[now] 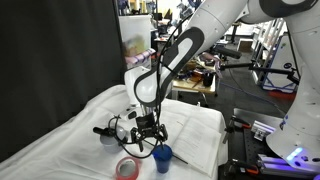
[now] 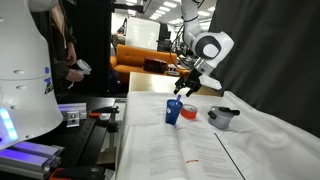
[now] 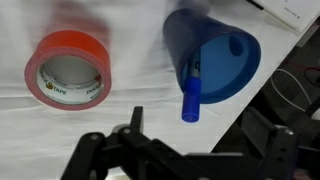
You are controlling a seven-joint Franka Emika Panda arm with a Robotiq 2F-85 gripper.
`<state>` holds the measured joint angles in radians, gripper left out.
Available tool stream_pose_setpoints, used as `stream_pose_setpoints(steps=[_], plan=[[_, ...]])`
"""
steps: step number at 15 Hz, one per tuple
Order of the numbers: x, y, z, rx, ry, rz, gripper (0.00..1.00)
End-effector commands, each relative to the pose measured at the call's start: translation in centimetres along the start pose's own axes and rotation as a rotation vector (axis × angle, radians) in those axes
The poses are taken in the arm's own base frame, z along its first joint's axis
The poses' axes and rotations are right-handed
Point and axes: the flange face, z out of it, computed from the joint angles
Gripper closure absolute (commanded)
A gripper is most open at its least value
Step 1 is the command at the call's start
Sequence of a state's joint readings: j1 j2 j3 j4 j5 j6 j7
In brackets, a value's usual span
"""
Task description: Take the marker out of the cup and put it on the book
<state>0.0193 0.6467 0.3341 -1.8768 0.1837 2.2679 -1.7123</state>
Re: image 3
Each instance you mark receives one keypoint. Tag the open book white pages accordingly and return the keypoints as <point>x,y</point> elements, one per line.
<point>293,10</point>

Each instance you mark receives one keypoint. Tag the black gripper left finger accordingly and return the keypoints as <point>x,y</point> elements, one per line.
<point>133,156</point>

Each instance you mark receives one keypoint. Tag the red tape roll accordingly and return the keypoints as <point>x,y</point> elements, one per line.
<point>73,43</point>

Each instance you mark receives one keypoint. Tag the blue marker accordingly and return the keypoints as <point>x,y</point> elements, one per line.
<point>191,100</point>

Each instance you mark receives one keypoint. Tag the blue plastic cup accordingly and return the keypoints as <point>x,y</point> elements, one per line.
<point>220,73</point>

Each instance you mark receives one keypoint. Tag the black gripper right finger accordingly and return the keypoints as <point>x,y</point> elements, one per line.
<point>286,156</point>

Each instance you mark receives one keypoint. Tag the white table cloth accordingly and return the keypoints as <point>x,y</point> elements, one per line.
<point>133,126</point>

